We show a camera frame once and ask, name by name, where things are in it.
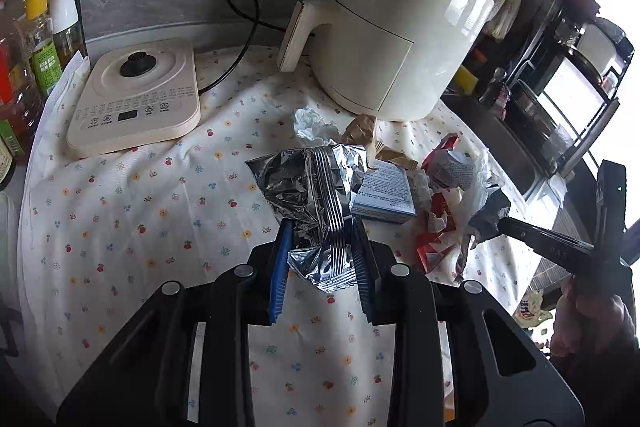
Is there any person's right hand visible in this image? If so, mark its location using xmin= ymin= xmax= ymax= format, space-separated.
xmin=550 ymin=279 xmax=640 ymax=358

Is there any crushed red and grey carton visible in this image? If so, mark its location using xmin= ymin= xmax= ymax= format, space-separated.
xmin=420 ymin=132 xmax=477 ymax=192

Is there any clear plastic bag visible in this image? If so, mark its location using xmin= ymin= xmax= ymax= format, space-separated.
xmin=450 ymin=147 xmax=507 ymax=284

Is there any silver foil snack bag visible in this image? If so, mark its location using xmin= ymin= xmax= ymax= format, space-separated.
xmin=245 ymin=144 xmax=371 ymax=293

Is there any crumpled clear plastic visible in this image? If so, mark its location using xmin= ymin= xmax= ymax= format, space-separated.
xmin=292 ymin=107 xmax=341 ymax=145

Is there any blue and white carton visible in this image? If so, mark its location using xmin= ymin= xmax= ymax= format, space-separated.
xmin=350 ymin=159 xmax=418 ymax=225

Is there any stainless steel sink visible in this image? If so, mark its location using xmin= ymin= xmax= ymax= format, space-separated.
xmin=440 ymin=91 xmax=542 ymax=198

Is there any brown paper wrapper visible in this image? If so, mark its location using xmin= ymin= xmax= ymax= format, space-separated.
xmin=375 ymin=146 xmax=420 ymax=172
xmin=341 ymin=113 xmax=379 ymax=158

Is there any cream air fryer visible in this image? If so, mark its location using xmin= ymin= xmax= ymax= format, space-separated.
xmin=276 ymin=0 xmax=495 ymax=122

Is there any white kettle base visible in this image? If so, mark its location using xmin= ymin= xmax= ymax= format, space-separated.
xmin=66 ymin=41 xmax=202 ymax=158

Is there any printed plastic packet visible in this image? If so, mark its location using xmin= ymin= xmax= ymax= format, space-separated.
xmin=515 ymin=291 xmax=554 ymax=329

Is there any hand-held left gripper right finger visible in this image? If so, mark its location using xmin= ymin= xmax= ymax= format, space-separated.
xmin=350 ymin=217 xmax=586 ymax=427

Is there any black dish rack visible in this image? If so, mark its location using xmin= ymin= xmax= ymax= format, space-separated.
xmin=504 ymin=0 xmax=632 ymax=180

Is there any grey foil wrapper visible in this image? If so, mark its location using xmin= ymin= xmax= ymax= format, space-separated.
xmin=467 ymin=187 xmax=513 ymax=249

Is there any yellow cap green label bottle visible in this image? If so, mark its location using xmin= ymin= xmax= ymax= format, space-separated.
xmin=24 ymin=0 xmax=64 ymax=98

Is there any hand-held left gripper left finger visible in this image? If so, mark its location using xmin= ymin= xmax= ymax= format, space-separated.
xmin=56 ymin=219 xmax=293 ymax=427

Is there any torn red and white wrapper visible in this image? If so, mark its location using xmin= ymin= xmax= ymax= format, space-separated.
xmin=415 ymin=191 xmax=471 ymax=273

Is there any white spray bottle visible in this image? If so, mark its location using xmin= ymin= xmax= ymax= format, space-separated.
xmin=47 ymin=0 xmax=89 ymax=64

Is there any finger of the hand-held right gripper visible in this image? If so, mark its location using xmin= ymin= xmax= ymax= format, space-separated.
xmin=496 ymin=216 xmax=597 ymax=264

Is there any floral tablecloth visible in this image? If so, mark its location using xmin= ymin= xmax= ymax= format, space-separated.
xmin=17 ymin=44 xmax=546 ymax=427

